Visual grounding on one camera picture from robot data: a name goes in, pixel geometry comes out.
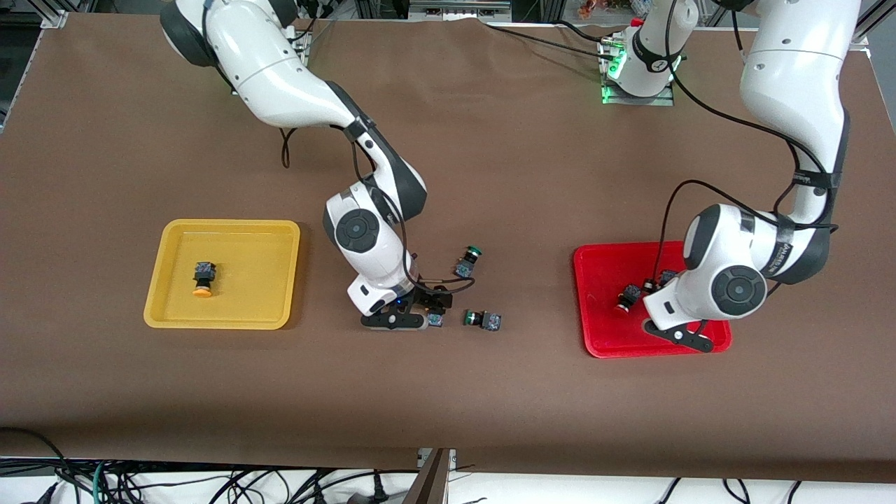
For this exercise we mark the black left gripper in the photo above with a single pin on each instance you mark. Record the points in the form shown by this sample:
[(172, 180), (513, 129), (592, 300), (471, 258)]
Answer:
[(659, 283)]

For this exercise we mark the red plastic tray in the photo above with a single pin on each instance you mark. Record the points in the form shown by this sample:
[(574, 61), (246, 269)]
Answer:
[(602, 280)]

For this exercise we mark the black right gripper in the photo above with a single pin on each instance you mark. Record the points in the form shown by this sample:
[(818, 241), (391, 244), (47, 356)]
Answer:
[(428, 299)]

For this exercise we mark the brown table post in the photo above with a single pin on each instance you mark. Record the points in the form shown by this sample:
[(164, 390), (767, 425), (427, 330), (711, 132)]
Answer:
[(428, 486)]

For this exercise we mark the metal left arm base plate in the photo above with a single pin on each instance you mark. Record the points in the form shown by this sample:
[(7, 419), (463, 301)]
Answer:
[(661, 100)]

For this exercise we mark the metal table bracket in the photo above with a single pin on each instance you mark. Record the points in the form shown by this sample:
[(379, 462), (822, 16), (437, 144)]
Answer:
[(449, 458)]

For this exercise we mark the green push button switch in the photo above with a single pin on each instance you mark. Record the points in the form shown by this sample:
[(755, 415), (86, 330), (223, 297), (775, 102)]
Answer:
[(463, 269), (492, 321)]

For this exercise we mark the yellow plastic tray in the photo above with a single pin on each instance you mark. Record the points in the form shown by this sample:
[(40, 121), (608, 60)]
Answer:
[(252, 280)]

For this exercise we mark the yellow mushroom push button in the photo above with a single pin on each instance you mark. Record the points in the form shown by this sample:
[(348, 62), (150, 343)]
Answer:
[(435, 320), (204, 271)]

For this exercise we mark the red mushroom push button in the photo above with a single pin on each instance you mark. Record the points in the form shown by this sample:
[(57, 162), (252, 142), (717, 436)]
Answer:
[(632, 294)]

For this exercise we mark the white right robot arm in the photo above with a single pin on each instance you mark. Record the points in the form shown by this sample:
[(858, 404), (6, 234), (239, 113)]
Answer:
[(280, 77)]

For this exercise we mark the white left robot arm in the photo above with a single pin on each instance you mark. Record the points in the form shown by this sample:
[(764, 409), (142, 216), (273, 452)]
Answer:
[(791, 70)]

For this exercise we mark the aluminium frame profile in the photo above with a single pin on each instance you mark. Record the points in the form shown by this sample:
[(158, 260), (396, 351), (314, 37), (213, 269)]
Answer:
[(52, 17), (862, 31)]

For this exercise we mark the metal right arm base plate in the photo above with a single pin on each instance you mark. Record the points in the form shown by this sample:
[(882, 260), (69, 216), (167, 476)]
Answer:
[(301, 42)]

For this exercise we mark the brown table cover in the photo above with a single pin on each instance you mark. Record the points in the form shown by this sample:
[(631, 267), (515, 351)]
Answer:
[(490, 392)]

